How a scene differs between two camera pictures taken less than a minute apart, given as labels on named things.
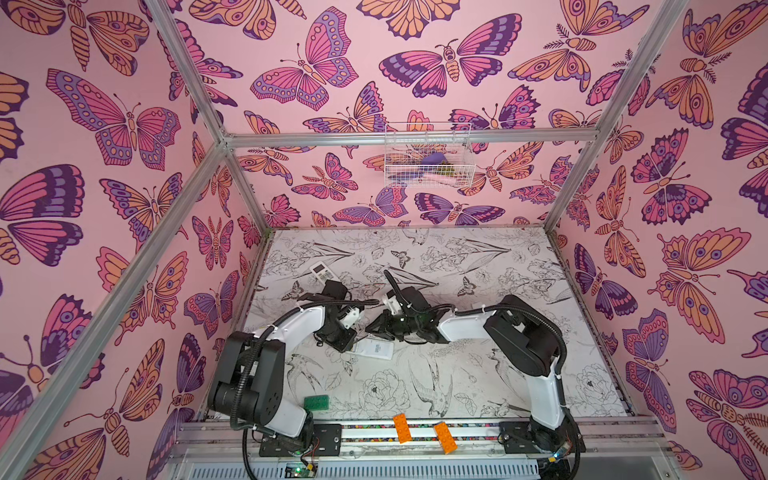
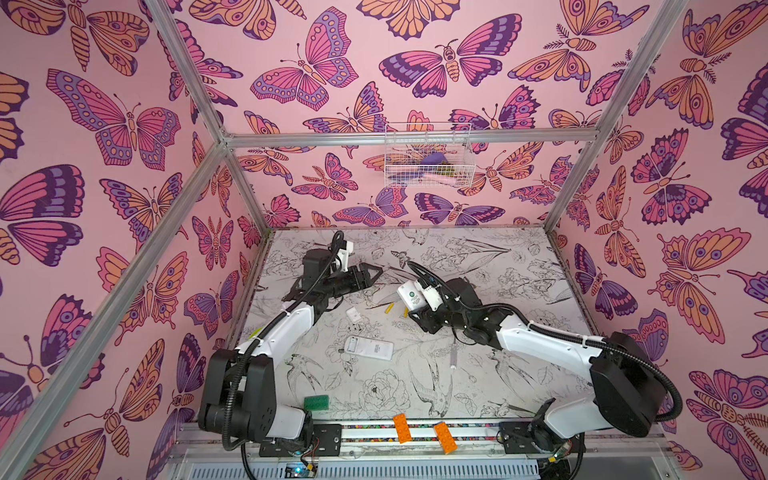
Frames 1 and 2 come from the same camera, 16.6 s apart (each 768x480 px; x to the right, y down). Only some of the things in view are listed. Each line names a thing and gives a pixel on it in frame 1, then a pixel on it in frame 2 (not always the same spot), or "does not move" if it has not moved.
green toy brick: (317, 403) does not move
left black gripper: (344, 344) -> (362, 276)
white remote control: (377, 348) does not move
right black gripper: (398, 321) -> (429, 318)
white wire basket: (428, 166) does not move
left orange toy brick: (402, 428) does not move
